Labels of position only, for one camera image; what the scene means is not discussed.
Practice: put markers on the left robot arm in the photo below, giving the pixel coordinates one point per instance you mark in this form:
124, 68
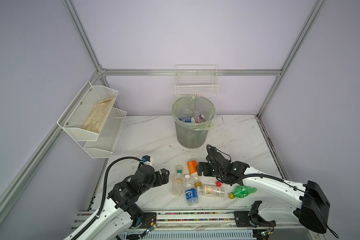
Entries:
120, 198

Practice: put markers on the white wire wall basket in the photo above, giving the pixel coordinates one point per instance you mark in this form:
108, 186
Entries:
196, 81

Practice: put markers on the white mesh shelf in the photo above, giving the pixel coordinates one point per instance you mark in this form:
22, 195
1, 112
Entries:
84, 119
104, 146

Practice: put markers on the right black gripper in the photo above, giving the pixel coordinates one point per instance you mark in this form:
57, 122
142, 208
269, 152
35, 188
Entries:
204, 165

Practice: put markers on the blue label water bottle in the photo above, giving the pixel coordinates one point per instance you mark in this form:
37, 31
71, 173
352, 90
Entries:
189, 113

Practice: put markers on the blue label front bottle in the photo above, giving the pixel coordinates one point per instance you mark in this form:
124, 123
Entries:
190, 191

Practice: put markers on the orange label bottle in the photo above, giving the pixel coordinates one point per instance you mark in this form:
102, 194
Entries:
192, 164

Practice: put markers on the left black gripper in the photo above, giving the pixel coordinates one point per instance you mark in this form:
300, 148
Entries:
158, 181

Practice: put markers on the grey mesh waste bin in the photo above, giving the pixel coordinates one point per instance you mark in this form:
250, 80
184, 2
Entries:
190, 139

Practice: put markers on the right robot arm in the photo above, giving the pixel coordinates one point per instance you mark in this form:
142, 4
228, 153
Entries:
306, 203

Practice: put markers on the aluminium front rail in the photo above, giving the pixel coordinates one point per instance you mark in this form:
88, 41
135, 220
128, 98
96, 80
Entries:
183, 225

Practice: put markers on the upper white mesh shelf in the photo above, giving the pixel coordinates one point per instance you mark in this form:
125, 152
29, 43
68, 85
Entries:
84, 119

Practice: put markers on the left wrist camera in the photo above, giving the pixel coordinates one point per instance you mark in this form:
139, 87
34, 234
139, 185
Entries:
147, 160

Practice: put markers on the lower white mesh shelf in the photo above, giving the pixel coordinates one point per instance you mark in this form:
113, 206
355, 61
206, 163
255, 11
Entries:
104, 146

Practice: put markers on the green plastic bin liner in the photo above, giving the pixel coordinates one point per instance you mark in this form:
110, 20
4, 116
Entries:
200, 104

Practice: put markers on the pepsi blue label bottle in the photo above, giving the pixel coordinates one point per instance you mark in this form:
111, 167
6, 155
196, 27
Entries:
187, 119

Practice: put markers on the yellow cap clear bottle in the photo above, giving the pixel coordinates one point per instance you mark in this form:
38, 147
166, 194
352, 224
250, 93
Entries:
210, 190

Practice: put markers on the beige cloth in shelf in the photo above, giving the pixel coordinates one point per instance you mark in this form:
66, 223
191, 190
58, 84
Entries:
98, 115

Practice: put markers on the green cap clear bottle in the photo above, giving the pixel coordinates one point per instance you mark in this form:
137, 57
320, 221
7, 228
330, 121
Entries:
178, 181

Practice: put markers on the green soda bottle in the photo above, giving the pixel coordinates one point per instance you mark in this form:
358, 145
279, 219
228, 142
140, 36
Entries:
242, 192

